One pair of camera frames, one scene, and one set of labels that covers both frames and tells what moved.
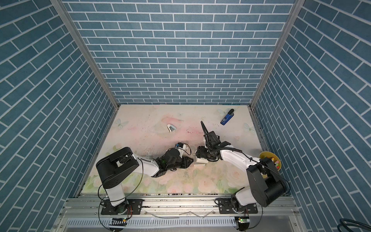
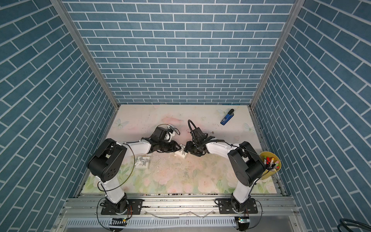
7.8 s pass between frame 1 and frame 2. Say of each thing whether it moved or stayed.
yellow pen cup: stayed
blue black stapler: stayed
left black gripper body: moved
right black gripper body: moved
